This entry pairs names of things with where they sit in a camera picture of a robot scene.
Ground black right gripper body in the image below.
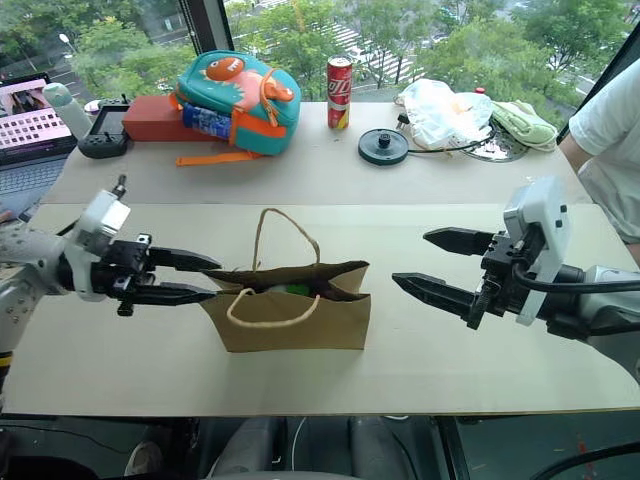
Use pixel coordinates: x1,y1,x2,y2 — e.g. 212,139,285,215
467,224,546,331

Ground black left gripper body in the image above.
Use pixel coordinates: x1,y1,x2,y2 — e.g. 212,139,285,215
92,233,161,317

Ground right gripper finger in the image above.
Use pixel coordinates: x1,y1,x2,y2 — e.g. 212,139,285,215
422,226,496,258
391,271,479,324

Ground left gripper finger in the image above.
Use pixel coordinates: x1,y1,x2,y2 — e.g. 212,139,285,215
148,246,223,274
129,281,218,308

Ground brown paper bag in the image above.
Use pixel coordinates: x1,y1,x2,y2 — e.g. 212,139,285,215
198,207,373,353

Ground white plastic bag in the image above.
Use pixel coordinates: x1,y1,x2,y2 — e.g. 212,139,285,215
394,78,495,153

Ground round silver tray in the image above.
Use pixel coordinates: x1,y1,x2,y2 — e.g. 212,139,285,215
458,118,532,162

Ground black handheld controller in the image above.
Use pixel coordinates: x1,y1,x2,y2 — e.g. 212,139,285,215
78,97,132,160

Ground round black kettle base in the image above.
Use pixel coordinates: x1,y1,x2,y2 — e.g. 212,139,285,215
357,126,411,164

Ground light green cloth pouch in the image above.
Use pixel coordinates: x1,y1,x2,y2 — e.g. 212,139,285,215
489,99,559,152

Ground blue printed bottle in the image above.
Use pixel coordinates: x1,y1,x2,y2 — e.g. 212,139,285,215
181,103,236,141

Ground teal dinosaur kids backpack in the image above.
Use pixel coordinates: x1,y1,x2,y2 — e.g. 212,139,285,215
168,49,303,168

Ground red rectangular box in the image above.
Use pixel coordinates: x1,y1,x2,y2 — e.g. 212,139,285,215
121,94,217,144

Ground white bottle green cap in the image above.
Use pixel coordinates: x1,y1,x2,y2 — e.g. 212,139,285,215
42,82,95,140

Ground grey shoe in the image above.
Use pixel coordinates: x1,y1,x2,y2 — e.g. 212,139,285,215
123,439,166,477

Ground open laptop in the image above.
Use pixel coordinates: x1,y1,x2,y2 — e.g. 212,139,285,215
0,73,79,214

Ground bystander person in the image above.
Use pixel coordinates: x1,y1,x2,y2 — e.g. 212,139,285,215
557,69,640,246

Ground red cola can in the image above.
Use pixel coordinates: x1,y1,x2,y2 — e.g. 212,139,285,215
326,55,355,132

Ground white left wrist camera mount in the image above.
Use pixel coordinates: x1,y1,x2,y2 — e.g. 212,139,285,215
63,188,132,302

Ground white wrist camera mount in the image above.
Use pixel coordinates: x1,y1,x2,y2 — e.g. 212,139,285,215
502,175,571,326
63,188,132,302

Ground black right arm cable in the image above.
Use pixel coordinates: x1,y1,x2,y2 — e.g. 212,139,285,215
512,263,640,297

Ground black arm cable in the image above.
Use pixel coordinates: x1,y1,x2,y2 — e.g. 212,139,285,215
512,263,640,297
55,173,128,237

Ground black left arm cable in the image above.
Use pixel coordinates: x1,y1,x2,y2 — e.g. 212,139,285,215
55,173,128,237

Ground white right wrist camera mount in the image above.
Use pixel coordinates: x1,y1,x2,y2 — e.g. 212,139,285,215
502,175,571,326

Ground black power cable with plug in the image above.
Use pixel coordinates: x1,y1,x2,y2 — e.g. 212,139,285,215
396,113,481,156

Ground black floor cable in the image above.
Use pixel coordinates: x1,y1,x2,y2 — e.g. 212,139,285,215
532,442,640,480

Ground black window frame post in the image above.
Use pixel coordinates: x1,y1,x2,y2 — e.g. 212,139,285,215
569,19,640,131
178,0,235,55

